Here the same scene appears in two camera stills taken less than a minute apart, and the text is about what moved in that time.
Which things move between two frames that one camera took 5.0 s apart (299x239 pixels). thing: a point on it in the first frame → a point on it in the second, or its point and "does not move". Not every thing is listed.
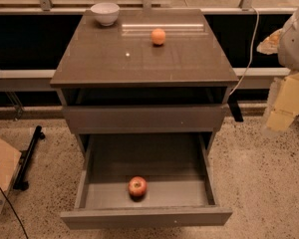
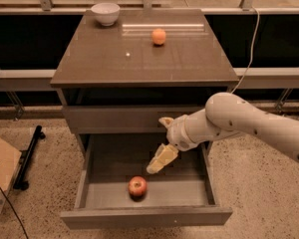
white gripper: (295, 45) → (178, 133)
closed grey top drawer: (146, 118) does not move
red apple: (138, 188) does not move
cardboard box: (5, 160) does not move
